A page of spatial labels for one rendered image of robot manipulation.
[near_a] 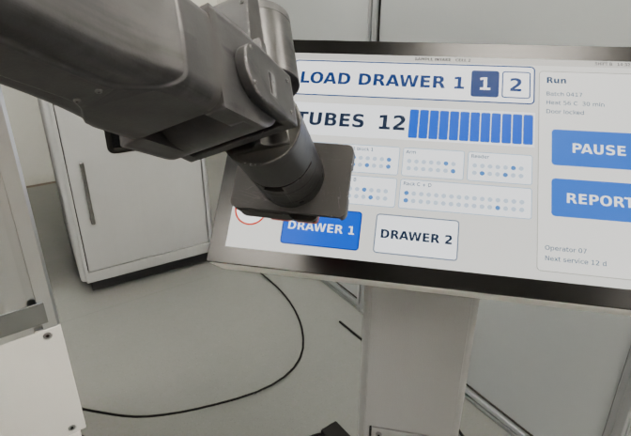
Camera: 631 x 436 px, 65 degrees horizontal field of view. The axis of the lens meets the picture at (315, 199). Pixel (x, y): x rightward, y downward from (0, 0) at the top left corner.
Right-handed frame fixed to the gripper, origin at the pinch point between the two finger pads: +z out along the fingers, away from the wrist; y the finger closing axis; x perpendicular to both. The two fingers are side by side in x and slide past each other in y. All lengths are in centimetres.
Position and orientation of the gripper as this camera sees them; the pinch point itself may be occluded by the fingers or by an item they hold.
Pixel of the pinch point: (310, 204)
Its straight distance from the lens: 51.4
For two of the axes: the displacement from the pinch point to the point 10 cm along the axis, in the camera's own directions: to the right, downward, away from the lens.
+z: 1.6, 2.8, 9.5
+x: -1.4, 9.6, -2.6
